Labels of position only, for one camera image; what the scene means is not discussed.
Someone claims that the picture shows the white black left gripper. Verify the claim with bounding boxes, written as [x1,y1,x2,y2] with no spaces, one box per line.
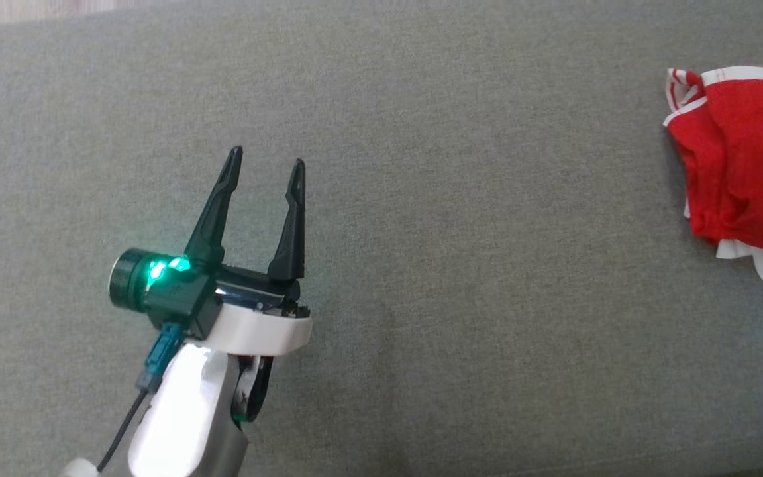
[184,146,313,357]

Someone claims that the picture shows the red basketball jersey white sleeves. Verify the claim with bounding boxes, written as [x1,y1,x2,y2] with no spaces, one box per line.
[662,65,763,280]

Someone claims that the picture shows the left camera cable teal plug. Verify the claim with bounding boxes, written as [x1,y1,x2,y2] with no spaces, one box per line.
[96,323,185,475]

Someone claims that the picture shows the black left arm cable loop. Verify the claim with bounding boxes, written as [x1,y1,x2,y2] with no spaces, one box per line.
[230,354,276,426]

